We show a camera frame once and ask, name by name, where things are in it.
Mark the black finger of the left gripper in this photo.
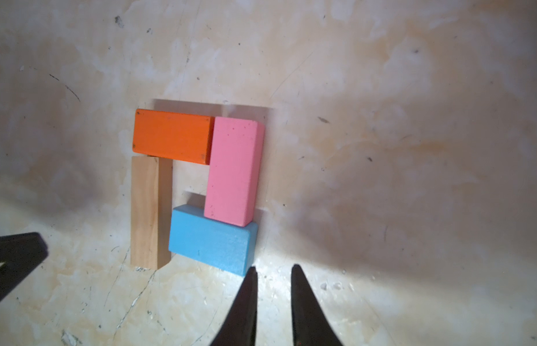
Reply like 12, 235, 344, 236
0, 232, 49, 302

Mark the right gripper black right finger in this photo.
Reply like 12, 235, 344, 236
291, 264, 342, 345

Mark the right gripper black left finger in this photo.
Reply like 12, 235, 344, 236
210, 266, 258, 346

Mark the light blue front block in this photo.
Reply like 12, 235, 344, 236
168, 205, 258, 277

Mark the wooden block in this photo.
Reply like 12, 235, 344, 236
130, 157, 173, 270

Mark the pink building block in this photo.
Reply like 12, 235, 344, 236
204, 117, 265, 226

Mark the orange building block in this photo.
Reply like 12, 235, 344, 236
132, 109, 215, 165

